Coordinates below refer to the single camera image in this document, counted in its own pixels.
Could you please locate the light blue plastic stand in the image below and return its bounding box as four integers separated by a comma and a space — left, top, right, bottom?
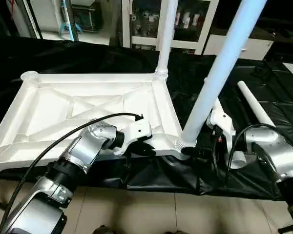
58, 0, 83, 34

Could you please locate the white drawer unit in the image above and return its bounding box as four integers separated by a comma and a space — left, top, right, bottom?
202, 33, 274, 61

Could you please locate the white glass-door cabinet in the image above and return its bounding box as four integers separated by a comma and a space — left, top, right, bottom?
122, 0, 220, 55

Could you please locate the black mat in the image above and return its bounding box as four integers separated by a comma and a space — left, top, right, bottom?
0, 35, 293, 202

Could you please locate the white plastic table top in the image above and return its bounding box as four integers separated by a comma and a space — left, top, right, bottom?
0, 70, 194, 178

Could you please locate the white plastic table leg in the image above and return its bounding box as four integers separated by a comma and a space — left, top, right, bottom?
204, 77, 247, 169
155, 0, 177, 80
236, 81, 276, 128
176, 0, 269, 150

